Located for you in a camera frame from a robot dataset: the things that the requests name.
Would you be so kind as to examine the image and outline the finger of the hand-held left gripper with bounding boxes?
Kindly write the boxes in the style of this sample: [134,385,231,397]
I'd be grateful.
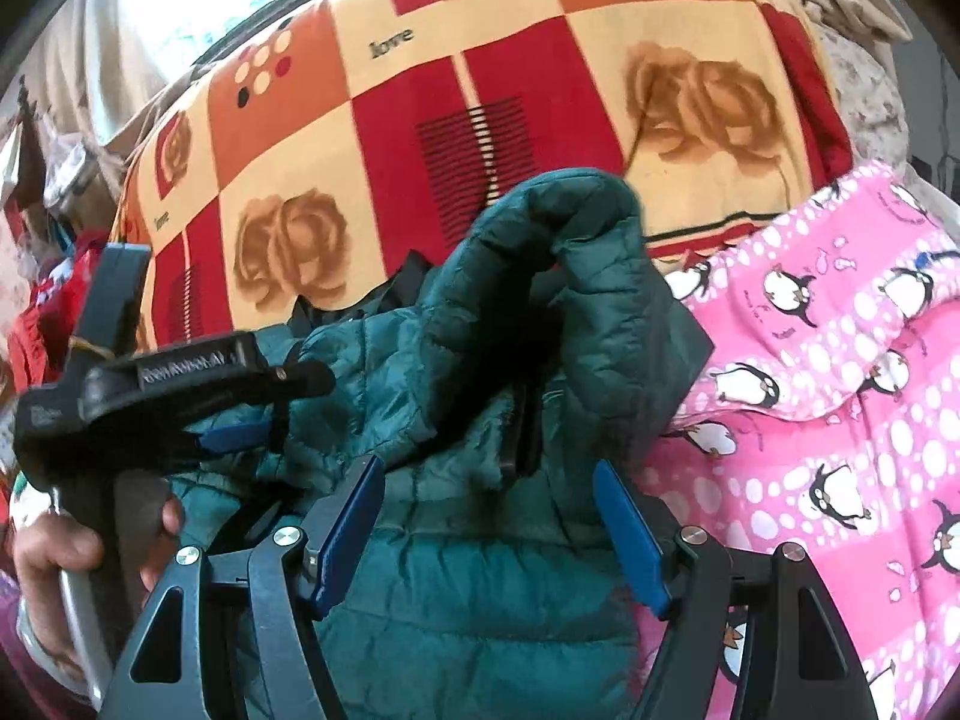
[184,420,290,460]
[253,358,337,402]

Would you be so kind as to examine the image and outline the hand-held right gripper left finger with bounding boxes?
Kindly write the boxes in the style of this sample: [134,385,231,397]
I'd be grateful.
[96,454,387,720]

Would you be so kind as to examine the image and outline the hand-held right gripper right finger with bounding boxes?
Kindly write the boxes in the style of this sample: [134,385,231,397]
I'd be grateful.
[591,459,880,720]

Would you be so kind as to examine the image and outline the green quilted puffer jacket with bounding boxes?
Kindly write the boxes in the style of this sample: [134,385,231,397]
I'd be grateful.
[161,167,717,720]

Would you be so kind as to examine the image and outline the red clothes pile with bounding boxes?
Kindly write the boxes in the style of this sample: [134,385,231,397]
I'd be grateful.
[4,229,121,395]

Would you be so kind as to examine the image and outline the person's left hand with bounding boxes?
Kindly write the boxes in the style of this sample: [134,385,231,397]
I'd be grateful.
[10,491,186,695]

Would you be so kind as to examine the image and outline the pink penguin blanket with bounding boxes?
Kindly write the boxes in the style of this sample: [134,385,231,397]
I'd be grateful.
[626,160,960,720]

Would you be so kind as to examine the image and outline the rose checkered quilt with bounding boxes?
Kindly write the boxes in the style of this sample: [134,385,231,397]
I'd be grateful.
[111,0,857,361]

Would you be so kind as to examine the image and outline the beige curtain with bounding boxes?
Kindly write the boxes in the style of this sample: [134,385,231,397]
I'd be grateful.
[15,0,248,158]

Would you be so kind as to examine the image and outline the grey floral cloth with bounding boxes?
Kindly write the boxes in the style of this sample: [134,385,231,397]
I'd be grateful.
[817,19,914,170]

